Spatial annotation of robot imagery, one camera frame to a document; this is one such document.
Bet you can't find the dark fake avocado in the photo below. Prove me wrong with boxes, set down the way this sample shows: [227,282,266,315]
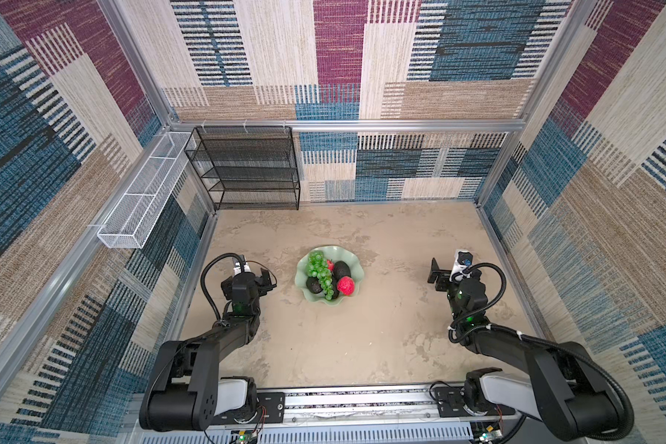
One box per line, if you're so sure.
[306,277,323,294]
[332,261,352,280]

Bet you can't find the green fake grape bunch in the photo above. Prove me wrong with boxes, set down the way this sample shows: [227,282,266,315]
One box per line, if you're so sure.
[305,251,335,301]

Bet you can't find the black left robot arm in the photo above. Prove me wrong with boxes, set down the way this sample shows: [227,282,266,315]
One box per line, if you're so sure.
[139,268,276,432]

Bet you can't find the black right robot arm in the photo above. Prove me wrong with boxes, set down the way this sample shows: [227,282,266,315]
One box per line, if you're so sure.
[427,250,635,441]

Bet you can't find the pale green wavy fruit bowl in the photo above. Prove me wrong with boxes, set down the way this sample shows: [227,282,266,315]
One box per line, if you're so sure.
[295,246,364,306]

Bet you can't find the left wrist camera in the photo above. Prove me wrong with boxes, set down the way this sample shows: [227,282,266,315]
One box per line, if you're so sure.
[232,256,252,275]

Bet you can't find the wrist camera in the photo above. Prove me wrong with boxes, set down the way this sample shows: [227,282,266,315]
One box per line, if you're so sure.
[450,249,474,282]
[232,256,252,275]

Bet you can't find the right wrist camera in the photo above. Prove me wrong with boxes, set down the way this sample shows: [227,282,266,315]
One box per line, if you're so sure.
[450,249,474,282]

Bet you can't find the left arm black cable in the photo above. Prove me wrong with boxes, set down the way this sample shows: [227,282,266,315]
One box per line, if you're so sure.
[199,252,246,322]

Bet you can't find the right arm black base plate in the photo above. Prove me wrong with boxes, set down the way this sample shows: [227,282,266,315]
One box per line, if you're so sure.
[430,384,516,420]

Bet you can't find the black wire mesh shelf rack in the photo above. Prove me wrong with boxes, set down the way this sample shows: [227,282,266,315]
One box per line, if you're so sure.
[184,126,301,211]

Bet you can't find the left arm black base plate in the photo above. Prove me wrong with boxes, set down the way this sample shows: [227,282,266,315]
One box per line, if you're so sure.
[244,391,286,427]

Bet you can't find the white wire mesh basket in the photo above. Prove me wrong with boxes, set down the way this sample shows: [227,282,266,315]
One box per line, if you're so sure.
[97,132,190,249]

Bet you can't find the aluminium front rail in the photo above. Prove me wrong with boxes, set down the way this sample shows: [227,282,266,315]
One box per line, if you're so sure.
[121,382,595,444]

